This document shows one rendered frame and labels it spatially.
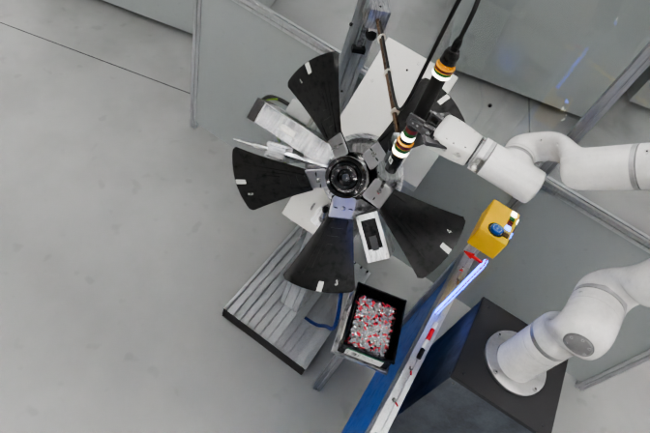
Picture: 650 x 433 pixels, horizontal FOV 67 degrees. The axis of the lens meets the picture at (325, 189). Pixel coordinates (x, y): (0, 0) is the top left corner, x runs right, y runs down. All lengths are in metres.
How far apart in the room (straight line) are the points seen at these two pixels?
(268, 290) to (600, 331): 1.56
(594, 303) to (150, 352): 1.76
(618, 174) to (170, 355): 1.88
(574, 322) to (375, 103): 0.87
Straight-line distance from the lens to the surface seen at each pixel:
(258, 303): 2.38
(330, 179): 1.38
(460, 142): 1.17
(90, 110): 3.21
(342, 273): 1.50
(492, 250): 1.70
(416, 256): 1.39
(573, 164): 1.11
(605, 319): 1.29
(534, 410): 1.62
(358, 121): 1.65
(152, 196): 2.77
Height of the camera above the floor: 2.23
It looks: 50 degrees down
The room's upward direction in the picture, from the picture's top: 21 degrees clockwise
